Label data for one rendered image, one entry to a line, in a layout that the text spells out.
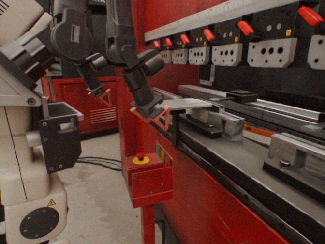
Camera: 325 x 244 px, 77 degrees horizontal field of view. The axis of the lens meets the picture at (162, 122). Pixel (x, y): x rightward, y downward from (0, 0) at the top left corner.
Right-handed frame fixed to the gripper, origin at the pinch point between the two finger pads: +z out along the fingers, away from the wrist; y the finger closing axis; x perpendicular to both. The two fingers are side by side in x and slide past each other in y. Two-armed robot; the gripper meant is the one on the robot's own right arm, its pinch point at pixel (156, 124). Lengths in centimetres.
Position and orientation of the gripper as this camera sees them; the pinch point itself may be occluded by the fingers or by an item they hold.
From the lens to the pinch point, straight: 66.5
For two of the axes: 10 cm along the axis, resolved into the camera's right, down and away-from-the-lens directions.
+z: 3.6, 7.7, 5.2
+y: -6.0, -2.3, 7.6
